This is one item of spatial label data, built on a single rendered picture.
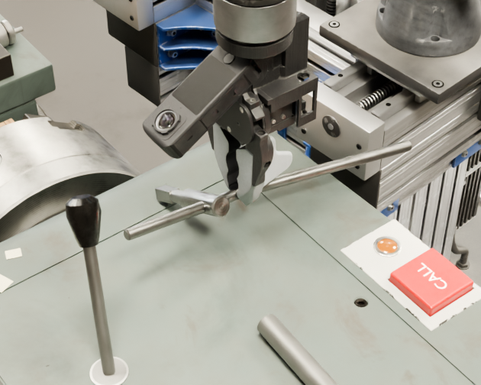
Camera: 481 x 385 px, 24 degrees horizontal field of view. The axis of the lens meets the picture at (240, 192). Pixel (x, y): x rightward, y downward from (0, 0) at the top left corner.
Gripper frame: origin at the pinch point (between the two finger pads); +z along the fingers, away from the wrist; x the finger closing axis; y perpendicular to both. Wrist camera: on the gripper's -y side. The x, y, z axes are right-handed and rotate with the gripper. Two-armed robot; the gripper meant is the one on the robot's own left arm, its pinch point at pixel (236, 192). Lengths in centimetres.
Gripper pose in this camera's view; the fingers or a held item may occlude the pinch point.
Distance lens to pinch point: 114.0
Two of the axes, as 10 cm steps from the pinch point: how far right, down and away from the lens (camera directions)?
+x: -6.0, -5.5, 5.8
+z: 0.0, 7.3, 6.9
